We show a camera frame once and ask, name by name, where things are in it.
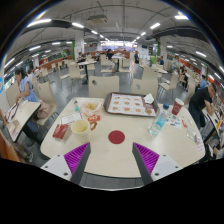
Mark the neighbouring cream table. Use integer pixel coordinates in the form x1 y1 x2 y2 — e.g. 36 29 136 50
5 100 42 143

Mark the group of ceiling lights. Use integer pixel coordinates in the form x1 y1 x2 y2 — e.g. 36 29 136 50
3 13 224 83

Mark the flat round red coaster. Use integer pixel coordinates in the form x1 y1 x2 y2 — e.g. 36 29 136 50
107 129 126 145

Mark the white printed receipt paper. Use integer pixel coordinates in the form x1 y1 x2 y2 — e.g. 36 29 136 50
59 111 83 126

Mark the snack wrapper with fried food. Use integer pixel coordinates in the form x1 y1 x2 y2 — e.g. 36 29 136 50
80 98 105 118

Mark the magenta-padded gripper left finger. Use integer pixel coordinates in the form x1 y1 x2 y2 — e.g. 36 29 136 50
40 142 92 185

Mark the colourful printed flyer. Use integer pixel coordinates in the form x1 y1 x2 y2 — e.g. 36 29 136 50
165 113 184 129

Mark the brown tray with paper liner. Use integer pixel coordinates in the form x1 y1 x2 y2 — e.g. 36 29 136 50
103 92 160 118

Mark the crumpled white napkin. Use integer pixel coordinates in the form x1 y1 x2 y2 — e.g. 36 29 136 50
143 93 155 105

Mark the clear plastic packet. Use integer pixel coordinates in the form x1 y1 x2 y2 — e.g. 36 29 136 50
186 128 198 141

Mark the red carton box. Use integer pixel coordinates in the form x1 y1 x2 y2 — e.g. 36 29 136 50
52 123 70 140

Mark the red paper cup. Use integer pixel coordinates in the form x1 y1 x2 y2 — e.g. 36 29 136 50
171 97 185 116

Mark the group of cream chairs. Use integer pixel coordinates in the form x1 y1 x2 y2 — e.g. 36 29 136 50
33 53 198 98

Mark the clear blue-capped water bottle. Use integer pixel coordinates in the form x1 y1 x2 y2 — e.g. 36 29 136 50
148 103 170 137

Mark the cream mug with donut handle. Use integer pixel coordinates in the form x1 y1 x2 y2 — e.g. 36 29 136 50
70 119 98 143

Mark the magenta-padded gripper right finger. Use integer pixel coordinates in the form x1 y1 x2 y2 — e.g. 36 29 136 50
132 142 183 186

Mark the person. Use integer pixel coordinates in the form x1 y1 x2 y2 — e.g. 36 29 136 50
106 49 116 73
199 74 208 89
133 50 141 65
13 68 41 104
188 82 218 129

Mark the cream chair with round hole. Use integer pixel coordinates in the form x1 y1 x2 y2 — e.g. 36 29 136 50
130 78 159 100
88 75 120 99

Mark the ceiling air conditioner unit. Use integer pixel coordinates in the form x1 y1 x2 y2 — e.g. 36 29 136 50
87 13 108 24

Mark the pink bag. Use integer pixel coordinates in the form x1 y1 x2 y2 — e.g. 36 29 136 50
36 101 52 120

